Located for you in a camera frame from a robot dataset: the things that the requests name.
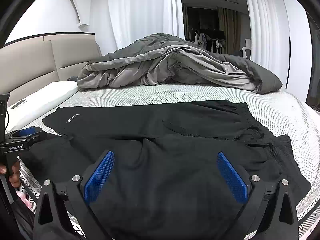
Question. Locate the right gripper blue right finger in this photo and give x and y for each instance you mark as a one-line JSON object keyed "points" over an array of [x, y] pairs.
{"points": [[268, 209]]}

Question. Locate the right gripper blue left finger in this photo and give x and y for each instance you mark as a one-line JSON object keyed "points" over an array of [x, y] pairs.
{"points": [[63, 210]]}

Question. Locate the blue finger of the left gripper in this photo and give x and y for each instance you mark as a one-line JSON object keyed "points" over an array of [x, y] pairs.
{"points": [[26, 132]]}

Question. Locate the black pants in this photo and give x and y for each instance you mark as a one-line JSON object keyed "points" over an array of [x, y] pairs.
{"points": [[165, 183]]}

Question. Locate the person's left hand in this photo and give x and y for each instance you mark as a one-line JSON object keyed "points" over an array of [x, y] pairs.
{"points": [[15, 177]]}

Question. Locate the beige padded headboard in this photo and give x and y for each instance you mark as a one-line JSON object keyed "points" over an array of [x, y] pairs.
{"points": [[29, 64]]}

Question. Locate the white mesh mattress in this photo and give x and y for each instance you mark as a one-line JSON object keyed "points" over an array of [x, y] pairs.
{"points": [[281, 112]]}

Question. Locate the grey crumpled duvet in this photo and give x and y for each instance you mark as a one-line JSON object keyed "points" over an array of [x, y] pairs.
{"points": [[162, 58]]}

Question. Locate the white sheer curtain left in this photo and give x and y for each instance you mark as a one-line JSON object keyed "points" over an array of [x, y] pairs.
{"points": [[134, 19]]}

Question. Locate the white sheer curtain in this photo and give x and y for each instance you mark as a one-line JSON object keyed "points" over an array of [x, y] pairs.
{"points": [[270, 36], [134, 19]]}

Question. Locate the white chair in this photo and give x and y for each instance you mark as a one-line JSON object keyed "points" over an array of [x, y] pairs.
{"points": [[246, 50]]}

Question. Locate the white sheer curtain right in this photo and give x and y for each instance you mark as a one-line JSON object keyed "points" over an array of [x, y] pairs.
{"points": [[270, 36]]}

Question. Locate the open wardrobe with clothes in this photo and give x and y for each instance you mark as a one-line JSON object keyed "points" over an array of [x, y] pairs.
{"points": [[201, 26]]}

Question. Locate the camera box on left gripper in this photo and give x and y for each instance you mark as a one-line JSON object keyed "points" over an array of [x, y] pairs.
{"points": [[4, 98]]}

